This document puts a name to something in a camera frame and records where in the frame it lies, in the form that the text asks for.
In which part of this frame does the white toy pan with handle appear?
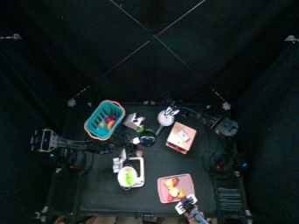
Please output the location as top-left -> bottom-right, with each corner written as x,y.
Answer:
153,109 -> 176,137

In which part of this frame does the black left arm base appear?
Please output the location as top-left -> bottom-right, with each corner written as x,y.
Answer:
53,148 -> 95,176

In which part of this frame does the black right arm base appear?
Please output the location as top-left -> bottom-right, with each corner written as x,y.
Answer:
202,147 -> 239,177

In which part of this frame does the person's hand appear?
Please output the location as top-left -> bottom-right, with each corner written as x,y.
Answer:
182,204 -> 211,224

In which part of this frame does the black round toy pot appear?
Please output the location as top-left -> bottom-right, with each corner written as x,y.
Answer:
139,129 -> 157,148

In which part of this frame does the grey and white toy box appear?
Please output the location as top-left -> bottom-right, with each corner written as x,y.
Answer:
123,112 -> 145,131

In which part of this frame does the white toy shaker set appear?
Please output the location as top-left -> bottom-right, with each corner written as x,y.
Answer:
111,148 -> 128,174

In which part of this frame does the teal basket with orange rim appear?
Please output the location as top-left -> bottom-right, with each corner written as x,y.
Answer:
83,99 -> 127,142

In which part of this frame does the green bowl white rim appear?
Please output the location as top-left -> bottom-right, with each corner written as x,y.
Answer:
116,165 -> 140,188

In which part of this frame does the pink cutting board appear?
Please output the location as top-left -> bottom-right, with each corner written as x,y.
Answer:
156,173 -> 196,205

